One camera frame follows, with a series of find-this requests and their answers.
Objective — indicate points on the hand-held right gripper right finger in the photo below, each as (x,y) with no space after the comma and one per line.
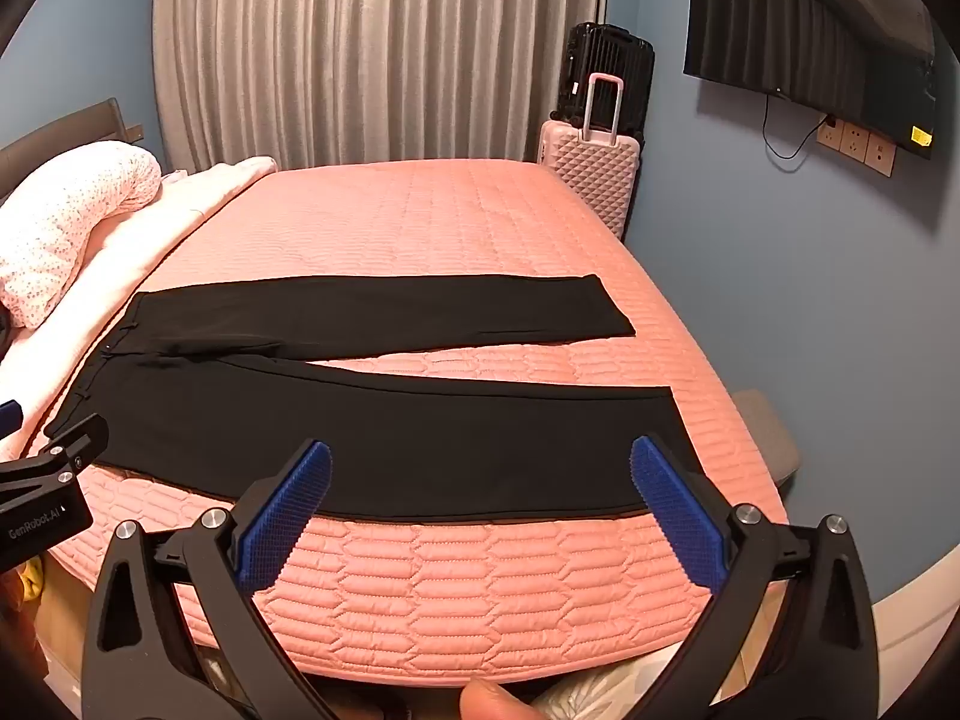
(675,514)

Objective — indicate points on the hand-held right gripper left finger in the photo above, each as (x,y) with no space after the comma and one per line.
(289,514)

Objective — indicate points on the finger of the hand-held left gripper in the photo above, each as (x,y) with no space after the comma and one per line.
(7,418)
(71,450)

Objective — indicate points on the black pants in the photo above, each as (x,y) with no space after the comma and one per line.
(375,431)

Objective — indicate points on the person's right hand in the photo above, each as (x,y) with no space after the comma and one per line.
(495,701)

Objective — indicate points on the yellow cloth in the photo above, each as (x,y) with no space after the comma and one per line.
(31,581)

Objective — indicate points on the floral white pillow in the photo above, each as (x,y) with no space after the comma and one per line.
(67,217)

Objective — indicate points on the light pink blanket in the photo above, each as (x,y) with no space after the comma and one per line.
(157,232)

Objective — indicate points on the grey headboard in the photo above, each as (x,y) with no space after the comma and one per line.
(45,136)

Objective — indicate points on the bed with pink quilted cover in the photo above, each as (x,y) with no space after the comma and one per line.
(450,225)

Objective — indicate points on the pink hard-shell suitcase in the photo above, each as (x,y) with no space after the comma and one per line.
(592,172)

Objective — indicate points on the black hard-shell suitcase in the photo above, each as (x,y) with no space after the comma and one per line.
(630,67)

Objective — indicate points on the grey pleated curtain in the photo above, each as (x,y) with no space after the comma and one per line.
(360,52)

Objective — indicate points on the beige wall socket panel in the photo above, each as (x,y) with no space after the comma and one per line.
(855,142)

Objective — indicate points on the wall-mounted black television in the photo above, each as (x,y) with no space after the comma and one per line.
(795,30)

